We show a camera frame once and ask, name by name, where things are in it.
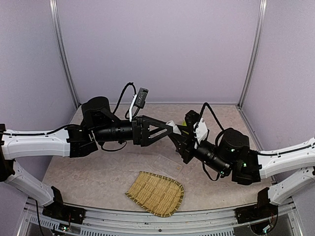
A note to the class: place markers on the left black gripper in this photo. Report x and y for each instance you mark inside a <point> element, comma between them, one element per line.
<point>143,138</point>

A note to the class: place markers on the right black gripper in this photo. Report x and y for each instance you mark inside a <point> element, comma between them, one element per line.
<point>185,140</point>

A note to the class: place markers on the small white pill bottle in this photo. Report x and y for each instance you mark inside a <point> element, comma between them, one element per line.
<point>176,130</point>

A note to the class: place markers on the clear plastic pill organizer box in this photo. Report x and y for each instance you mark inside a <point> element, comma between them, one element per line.
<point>167,166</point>

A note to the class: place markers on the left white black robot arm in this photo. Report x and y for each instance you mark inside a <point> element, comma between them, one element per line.
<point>99,125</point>

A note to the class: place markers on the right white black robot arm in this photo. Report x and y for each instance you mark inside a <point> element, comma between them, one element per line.
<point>231,155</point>

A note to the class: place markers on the green plastic bowl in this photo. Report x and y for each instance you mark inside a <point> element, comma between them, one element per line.
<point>184,124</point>

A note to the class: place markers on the woven bamboo tray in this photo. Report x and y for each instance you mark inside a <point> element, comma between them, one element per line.
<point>156,194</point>

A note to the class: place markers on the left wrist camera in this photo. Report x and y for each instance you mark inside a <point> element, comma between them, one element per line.
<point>138,101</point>

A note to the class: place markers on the left aluminium frame post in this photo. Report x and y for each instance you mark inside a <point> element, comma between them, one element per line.
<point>59,37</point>

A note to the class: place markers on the aluminium frame post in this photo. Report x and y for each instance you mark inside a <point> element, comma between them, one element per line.
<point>254,53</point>
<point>59,37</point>

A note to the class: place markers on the right aluminium frame post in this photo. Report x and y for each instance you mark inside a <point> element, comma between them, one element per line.
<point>254,53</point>

